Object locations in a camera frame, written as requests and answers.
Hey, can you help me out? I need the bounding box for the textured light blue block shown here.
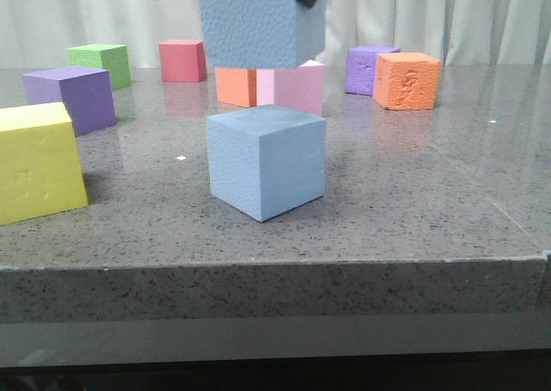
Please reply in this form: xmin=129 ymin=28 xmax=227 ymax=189
xmin=199 ymin=0 xmax=325 ymax=68

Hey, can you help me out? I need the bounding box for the smooth light blue block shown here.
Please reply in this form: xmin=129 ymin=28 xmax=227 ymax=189
xmin=207 ymin=104 xmax=326 ymax=222

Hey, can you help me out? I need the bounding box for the purple foam block right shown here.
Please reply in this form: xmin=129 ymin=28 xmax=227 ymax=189
xmin=345 ymin=46 xmax=400 ymax=96

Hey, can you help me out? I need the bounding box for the purple foam block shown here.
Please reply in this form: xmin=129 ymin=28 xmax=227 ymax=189
xmin=345 ymin=46 xmax=400 ymax=96
xmin=22 ymin=65 xmax=117 ymax=136

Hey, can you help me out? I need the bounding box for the pink foam block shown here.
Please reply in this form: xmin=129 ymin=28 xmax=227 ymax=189
xmin=257 ymin=60 xmax=325 ymax=115

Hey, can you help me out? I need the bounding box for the orange foam block centre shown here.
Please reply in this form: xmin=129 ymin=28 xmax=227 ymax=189
xmin=214 ymin=67 xmax=257 ymax=108

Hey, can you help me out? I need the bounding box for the orange foam block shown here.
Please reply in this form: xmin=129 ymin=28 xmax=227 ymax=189
xmin=214 ymin=67 xmax=257 ymax=108
xmin=373 ymin=52 xmax=441 ymax=110

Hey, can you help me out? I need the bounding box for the orange foam block right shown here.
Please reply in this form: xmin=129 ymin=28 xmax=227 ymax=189
xmin=373 ymin=52 xmax=441 ymax=110

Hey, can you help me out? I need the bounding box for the red foam block front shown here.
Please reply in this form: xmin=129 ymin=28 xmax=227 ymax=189
xmin=158 ymin=40 xmax=207 ymax=83

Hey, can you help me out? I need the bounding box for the green foam block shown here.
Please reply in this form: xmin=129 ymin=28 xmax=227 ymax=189
xmin=66 ymin=44 xmax=131 ymax=90

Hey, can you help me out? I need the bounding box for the purple foam block left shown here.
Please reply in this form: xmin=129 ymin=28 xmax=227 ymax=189
xmin=22 ymin=65 xmax=117 ymax=136

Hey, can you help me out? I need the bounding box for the yellow foam block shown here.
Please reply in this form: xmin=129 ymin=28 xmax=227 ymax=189
xmin=1 ymin=102 xmax=89 ymax=225

